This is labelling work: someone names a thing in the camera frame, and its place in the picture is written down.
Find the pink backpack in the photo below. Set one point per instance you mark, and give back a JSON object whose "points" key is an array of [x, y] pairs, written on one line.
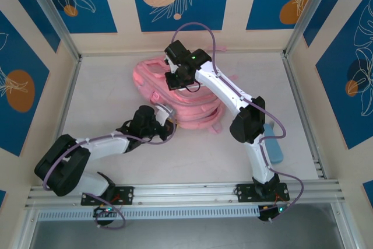
{"points": [[192, 109]]}

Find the light blue pencil case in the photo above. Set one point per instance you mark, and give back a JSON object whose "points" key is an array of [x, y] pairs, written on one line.
{"points": [[277, 152]]}

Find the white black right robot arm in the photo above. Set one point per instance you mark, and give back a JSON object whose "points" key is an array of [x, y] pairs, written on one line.
{"points": [[221, 88]]}

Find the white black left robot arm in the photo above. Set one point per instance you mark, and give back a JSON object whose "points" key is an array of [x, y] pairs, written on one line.
{"points": [[107, 145]]}

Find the small circuit board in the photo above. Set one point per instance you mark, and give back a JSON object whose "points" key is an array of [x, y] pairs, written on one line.
{"points": [[106, 211], [269, 214]]}

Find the grey metal panel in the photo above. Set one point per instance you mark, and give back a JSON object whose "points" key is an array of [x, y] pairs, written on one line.
{"points": [[186, 234]]}

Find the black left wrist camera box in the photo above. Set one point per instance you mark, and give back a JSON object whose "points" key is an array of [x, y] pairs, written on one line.
{"points": [[144, 115]]}

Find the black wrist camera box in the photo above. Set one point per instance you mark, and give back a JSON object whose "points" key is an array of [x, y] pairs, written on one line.
{"points": [[144, 115], [175, 50]]}

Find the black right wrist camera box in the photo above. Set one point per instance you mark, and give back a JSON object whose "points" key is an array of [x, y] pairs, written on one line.
{"points": [[175, 50]]}

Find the aluminium mounting rail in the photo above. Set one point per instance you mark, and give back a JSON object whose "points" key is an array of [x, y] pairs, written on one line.
{"points": [[186, 192]]}

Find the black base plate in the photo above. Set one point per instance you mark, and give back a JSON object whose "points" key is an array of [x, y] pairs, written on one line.
{"points": [[126, 193], [244, 192]]}

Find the aluminium side rail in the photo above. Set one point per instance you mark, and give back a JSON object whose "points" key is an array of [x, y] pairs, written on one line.
{"points": [[300, 106], [72, 80]]}

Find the aluminium frame post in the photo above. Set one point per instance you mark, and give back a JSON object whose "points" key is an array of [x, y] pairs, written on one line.
{"points": [[318, 13], [53, 13]]}

